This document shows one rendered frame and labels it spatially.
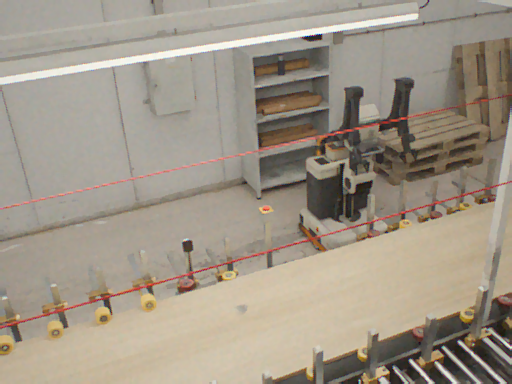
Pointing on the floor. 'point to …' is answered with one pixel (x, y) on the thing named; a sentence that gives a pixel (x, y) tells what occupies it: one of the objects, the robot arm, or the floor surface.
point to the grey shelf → (255, 85)
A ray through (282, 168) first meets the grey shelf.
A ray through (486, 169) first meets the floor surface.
